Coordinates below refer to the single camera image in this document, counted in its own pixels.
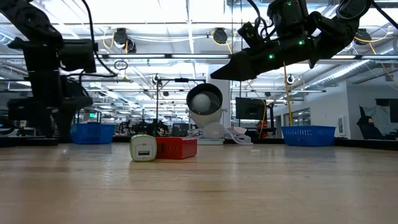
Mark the white framed wall picture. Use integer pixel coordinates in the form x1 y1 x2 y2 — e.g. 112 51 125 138
338 115 347 136

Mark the white lamp power cable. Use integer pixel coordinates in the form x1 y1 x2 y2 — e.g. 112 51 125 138
186 126 254 146

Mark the red rectangular box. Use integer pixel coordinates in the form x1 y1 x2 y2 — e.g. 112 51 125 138
154 136 198 161

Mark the thin yellow hanging cable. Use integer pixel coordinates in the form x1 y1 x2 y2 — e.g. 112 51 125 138
260 98 269 139

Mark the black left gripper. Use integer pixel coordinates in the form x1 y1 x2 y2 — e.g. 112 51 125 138
7 76 93 141

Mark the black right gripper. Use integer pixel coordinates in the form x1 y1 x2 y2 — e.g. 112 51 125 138
210 0 313 82

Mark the red object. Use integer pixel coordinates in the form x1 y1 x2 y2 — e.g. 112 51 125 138
255 120 269 139

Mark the thick yellow hanging cable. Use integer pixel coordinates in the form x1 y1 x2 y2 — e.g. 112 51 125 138
281 62 294 127

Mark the person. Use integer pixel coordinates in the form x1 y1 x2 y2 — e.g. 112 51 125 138
356 115 387 141

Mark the dark black monitor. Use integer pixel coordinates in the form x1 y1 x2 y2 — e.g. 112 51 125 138
235 96 267 121

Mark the black ceiling cable reel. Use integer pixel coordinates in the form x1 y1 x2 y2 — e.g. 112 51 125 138
213 27 229 45
113 27 128 47

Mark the blue plastic basket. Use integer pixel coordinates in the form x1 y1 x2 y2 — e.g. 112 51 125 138
74 123 116 145
281 125 336 147

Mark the white spot lamp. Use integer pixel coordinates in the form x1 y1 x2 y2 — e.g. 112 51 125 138
185 83 227 146

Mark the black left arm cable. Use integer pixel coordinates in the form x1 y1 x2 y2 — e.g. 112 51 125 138
80 0 119 78

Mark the black background robot rig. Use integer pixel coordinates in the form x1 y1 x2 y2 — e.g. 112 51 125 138
117 119 170 137

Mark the green and white USB charger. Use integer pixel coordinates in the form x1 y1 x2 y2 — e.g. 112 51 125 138
129 134 158 162

